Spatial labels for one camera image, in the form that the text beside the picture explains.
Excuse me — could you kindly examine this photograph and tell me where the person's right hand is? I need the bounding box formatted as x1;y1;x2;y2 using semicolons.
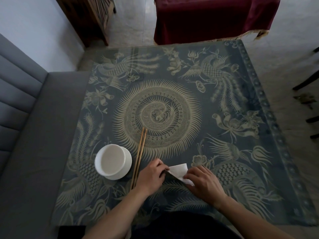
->
183;165;228;209

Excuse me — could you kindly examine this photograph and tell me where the person's left hand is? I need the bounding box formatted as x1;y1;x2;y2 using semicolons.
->
136;158;170;197

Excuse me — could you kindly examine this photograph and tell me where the white paper napkin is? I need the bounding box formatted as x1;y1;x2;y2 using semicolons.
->
165;163;195;187

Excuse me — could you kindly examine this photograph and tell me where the person's right forearm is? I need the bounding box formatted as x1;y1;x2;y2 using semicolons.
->
217;196;294;239

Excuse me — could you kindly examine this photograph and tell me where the person's left forearm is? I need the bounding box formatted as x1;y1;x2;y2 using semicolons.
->
82;186;151;239

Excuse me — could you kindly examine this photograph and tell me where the person's black clothing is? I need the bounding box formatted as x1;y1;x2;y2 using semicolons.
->
127;211;242;239

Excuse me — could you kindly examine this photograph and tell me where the white saucer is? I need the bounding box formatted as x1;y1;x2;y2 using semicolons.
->
103;146;133;181

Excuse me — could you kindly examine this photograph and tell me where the white ceramic bowl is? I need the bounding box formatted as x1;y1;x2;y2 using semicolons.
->
94;144;126;177

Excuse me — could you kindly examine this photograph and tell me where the blue patterned tablecloth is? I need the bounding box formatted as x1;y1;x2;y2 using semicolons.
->
51;40;319;227

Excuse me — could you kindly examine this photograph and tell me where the dark table leg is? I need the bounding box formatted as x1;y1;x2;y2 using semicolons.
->
57;225;86;239

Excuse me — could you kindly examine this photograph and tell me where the grey upholstered sofa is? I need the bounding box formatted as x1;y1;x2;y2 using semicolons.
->
0;33;91;239

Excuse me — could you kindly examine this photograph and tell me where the brown debris on floor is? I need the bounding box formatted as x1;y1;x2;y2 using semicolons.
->
293;93;317;109

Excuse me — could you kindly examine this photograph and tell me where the dark red cloth table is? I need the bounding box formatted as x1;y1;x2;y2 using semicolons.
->
154;0;281;45

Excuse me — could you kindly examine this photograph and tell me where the dark wooden cabinet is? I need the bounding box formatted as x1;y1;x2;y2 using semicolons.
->
54;0;117;47

